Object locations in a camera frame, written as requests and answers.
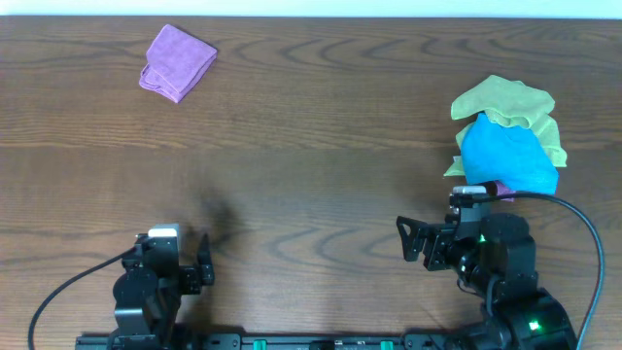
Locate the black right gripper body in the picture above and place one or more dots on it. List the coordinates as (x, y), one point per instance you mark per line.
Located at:
(435, 248)

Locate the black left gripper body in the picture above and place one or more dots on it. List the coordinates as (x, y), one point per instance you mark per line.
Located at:
(192, 278)

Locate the purple microfiber cloth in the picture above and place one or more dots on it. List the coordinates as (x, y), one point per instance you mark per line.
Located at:
(176, 62)

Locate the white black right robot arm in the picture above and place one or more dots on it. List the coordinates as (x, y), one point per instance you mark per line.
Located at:
(495, 256)

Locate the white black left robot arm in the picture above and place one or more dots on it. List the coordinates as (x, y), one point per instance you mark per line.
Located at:
(148, 296)

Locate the blue microfiber cloth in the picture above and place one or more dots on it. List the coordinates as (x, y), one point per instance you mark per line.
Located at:
(511, 155)

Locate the green microfiber cloth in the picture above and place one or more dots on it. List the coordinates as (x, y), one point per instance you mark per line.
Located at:
(512, 103)

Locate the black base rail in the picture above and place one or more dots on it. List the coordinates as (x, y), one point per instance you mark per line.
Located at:
(234, 341)

